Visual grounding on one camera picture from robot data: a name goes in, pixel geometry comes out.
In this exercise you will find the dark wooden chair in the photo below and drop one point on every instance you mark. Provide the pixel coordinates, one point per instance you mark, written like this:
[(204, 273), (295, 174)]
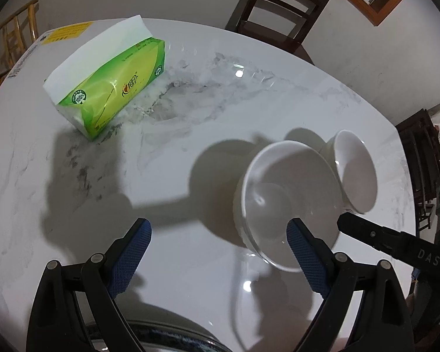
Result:
[(271, 33)]

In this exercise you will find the dark wooden side cabinet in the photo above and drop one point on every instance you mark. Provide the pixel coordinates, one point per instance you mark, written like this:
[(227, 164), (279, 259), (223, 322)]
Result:
[(418, 143)]

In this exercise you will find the green tissue pack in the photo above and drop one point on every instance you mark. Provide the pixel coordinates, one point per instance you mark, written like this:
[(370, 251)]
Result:
[(113, 80)]

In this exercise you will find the blue floral plate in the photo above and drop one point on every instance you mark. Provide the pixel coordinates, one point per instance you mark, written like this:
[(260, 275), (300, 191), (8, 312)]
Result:
[(176, 343)]

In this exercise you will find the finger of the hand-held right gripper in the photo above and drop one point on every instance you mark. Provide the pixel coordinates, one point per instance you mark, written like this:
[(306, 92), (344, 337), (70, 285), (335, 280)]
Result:
[(388, 240)]

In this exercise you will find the white barcode label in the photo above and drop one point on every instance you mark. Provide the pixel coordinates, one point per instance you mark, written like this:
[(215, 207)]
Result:
[(22, 62)]

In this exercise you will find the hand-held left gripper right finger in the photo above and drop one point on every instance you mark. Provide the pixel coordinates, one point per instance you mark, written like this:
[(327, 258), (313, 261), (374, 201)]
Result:
[(308, 260)]

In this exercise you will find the yellow rectangular sticker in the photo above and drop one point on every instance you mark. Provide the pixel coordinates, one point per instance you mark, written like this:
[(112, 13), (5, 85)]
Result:
[(68, 32)]

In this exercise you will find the bamboo chair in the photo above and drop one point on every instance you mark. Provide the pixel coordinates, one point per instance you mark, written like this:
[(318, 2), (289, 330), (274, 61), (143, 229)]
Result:
[(33, 18)]

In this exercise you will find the white bowl with rabbit print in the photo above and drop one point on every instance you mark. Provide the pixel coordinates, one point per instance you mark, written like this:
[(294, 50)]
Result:
[(278, 176)]

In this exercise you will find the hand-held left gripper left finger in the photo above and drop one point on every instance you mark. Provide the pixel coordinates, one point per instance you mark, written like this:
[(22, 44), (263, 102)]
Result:
[(128, 260)]

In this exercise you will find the white bowl with dog print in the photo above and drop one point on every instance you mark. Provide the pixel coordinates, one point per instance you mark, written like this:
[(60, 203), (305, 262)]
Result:
[(355, 176)]

